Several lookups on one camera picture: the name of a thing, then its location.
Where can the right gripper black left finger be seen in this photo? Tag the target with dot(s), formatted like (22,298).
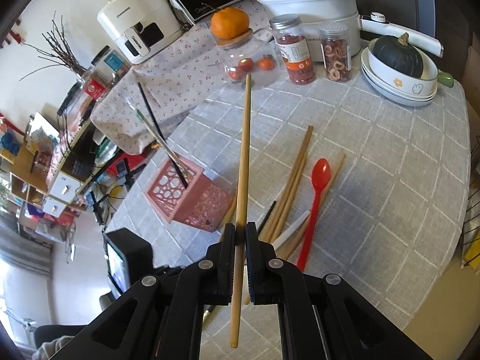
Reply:
(220,276)

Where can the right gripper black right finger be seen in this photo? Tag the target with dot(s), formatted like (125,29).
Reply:
(263,283)

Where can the light wooden chopstick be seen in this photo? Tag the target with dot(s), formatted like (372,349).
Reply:
(241,218)

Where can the paper-wrapped disposable chopsticks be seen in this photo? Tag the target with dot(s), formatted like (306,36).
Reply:
(150,128)

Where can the black chopstick gold band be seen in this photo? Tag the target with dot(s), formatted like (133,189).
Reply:
(161,134)
(264,221)

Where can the brown bamboo chopstick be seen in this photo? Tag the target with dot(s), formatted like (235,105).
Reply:
(297,241)
(266,233)
(285,210)

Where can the pink perforated utensil basket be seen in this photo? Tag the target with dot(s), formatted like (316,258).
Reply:
(202,204)

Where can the red plastic spoon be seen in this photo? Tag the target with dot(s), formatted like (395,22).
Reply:
(320,177)

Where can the wooden shelf unit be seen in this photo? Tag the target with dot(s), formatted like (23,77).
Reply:
(53,165)

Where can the grey checked tablecloth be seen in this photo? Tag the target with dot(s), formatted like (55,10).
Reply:
(390,223)

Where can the floral cream cloth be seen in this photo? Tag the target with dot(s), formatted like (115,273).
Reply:
(170,84)

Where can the dry twig bouquet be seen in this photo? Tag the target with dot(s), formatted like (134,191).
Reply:
(59,54)

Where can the glass jar with tomatoes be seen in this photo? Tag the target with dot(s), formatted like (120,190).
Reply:
(247,60)

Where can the red-filled plastic jar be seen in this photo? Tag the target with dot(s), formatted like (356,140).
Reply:
(288,33)

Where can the white stacked bowls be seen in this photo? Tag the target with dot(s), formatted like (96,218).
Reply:
(401,88)

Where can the dried fruit rings jar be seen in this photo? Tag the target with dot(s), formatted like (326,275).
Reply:
(334,42)

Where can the white coffee machine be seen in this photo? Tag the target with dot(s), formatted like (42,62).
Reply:
(140,28)

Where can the orange on jar lid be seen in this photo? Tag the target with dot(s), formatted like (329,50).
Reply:
(229,23)

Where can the dark green pumpkin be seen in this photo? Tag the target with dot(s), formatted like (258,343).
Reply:
(397,53)

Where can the white electric cooking pot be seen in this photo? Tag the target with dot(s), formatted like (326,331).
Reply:
(314,12)

